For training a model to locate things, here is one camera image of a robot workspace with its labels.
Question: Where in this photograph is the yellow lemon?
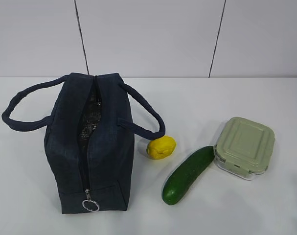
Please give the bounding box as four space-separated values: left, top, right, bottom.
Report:
146 136 177 160

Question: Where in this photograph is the navy blue lunch bag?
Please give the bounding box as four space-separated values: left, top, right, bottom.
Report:
1 73 165 214

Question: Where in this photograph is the green cucumber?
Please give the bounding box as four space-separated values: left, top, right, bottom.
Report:
162 146 215 205

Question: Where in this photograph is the green lidded food container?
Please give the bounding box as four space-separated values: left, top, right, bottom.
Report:
213 117 275 181

